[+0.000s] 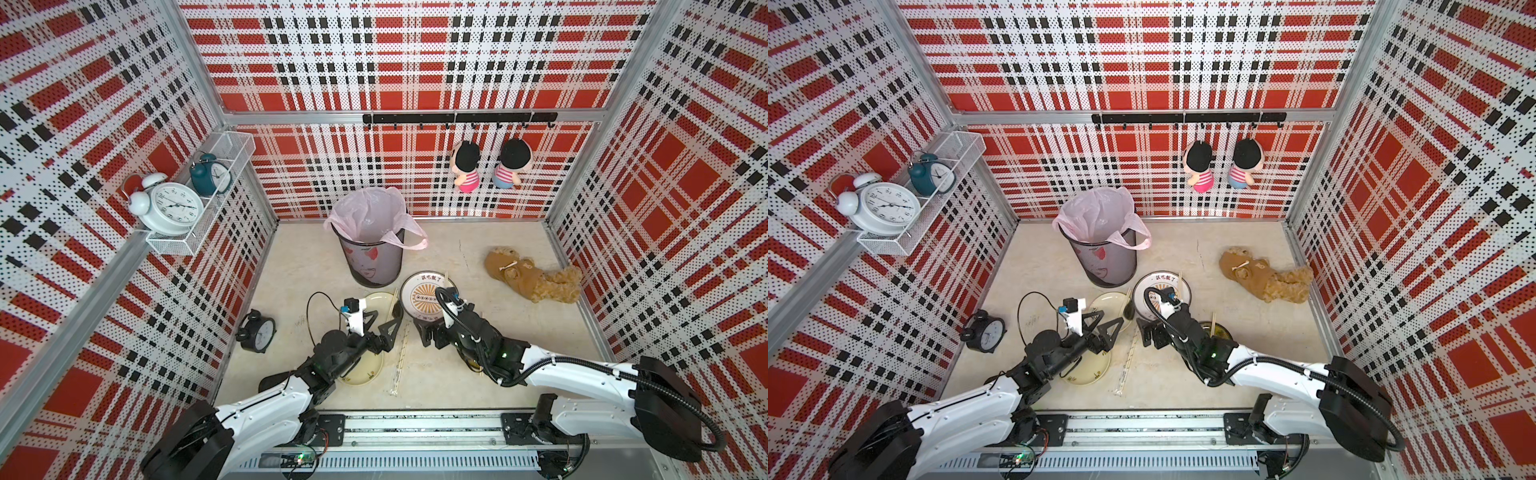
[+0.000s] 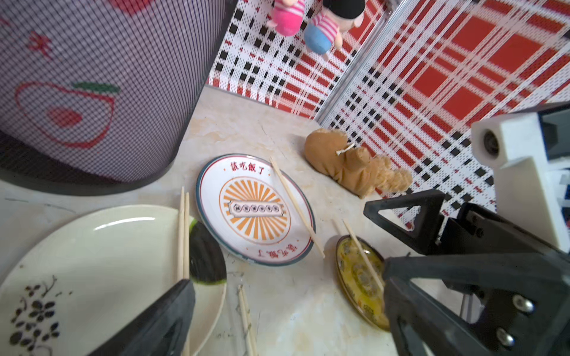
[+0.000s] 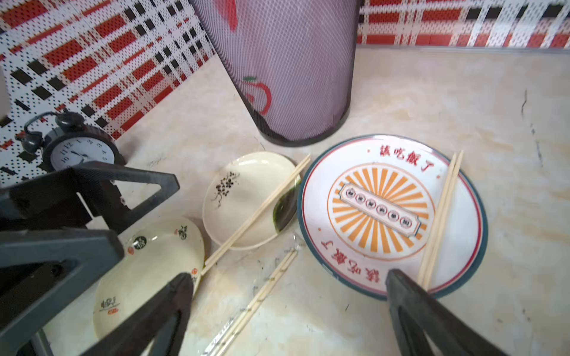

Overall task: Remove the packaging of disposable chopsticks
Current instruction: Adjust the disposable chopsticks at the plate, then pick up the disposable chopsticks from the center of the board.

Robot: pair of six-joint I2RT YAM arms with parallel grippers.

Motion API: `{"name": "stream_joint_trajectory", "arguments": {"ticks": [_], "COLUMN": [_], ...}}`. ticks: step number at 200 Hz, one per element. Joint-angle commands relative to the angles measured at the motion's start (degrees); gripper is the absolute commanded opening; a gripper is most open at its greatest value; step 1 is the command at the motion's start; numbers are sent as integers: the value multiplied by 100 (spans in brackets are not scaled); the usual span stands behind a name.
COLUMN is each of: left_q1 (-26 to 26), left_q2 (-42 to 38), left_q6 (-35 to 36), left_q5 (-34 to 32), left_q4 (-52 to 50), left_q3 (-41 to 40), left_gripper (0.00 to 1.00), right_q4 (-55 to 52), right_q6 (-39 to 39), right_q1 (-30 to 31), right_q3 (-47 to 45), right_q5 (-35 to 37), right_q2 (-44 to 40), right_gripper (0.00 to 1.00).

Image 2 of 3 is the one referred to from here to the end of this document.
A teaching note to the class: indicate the white plate with teal rim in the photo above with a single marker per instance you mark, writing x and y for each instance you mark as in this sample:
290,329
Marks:
244,206

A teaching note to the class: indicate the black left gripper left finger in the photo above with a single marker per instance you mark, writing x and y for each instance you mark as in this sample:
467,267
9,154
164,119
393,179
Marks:
162,329

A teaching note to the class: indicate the blue striped hanging doll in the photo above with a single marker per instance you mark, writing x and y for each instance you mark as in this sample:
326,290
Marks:
325,31

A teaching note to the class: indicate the bare wooden chopsticks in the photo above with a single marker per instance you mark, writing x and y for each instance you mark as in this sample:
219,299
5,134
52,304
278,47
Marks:
298,209
365,258
183,229

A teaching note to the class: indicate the wrapped disposable chopsticks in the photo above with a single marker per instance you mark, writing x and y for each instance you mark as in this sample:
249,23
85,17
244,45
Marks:
251,346

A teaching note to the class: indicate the black mesh waste bin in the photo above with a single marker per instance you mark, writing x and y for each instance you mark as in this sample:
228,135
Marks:
96,96

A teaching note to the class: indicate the yellow patterned plate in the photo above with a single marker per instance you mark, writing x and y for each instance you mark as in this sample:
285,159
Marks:
358,284

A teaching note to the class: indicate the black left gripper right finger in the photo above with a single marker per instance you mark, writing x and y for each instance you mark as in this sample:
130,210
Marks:
499,304

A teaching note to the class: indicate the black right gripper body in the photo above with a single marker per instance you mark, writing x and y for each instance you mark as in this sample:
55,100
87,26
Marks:
484,253

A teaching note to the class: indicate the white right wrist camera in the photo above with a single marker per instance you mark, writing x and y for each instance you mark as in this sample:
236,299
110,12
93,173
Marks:
530,187

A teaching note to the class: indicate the pink striped hanging doll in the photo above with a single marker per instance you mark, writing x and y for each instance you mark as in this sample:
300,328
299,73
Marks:
287,17

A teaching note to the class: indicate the cream plate with flower print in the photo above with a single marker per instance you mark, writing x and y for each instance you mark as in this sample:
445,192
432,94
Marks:
87,280

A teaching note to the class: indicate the brown teddy bear plush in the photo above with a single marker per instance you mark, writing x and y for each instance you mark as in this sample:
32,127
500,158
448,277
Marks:
330,153

